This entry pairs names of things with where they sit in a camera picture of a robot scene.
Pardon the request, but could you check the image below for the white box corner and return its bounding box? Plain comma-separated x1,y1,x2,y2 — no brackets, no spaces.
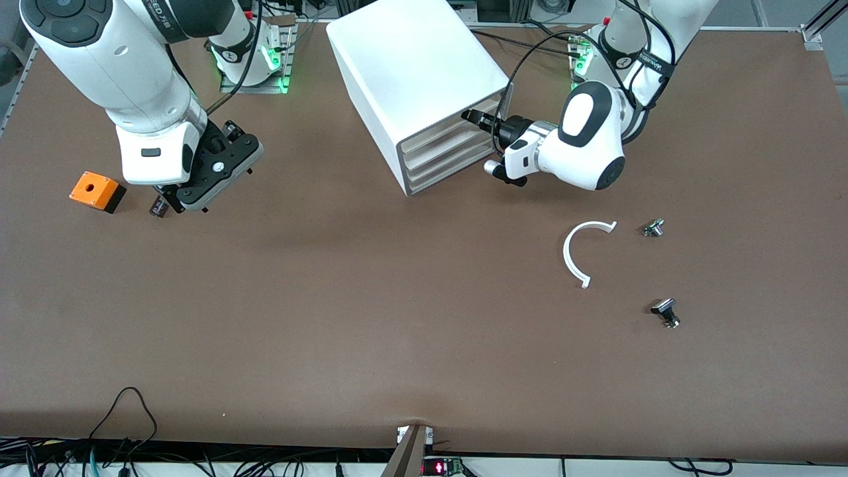
403,95,511,158

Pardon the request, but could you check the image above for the orange box with black base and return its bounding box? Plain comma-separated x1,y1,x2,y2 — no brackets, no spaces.
70,172,127,214

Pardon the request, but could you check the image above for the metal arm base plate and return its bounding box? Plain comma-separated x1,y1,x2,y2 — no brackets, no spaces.
220,13,297,95

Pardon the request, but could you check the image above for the black base power cable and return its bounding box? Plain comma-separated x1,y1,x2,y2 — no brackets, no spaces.
470,26,584,60

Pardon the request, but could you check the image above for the white half ring part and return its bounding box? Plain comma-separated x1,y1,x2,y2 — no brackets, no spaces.
563,221,618,290

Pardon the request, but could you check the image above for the thin black looped cable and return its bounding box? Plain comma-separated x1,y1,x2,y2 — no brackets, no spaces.
86,387,160,464

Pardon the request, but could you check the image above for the aluminium frame profile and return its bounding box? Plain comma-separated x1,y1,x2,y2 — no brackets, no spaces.
800,0,848,52

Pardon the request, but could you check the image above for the brown camera mount post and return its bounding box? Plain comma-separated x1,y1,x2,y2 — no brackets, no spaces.
381,424,435,477

